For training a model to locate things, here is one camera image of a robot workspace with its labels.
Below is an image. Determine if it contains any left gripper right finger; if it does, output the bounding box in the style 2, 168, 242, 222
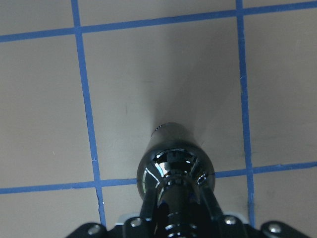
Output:
199, 185, 223, 220

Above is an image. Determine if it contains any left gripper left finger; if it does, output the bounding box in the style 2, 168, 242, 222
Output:
140, 188, 158, 223

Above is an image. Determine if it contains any dark wine bottle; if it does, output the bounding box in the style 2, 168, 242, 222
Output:
137, 122, 215, 238

